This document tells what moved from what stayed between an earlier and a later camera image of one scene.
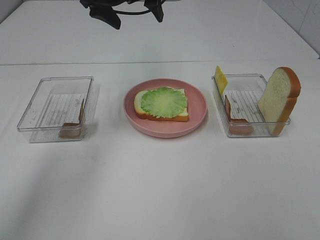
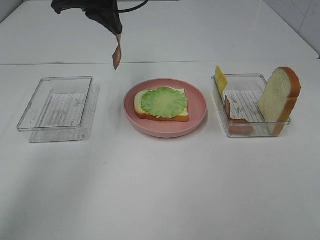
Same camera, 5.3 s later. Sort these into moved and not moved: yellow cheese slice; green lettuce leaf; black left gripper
Moved: black left gripper
Not moved: green lettuce leaf; yellow cheese slice
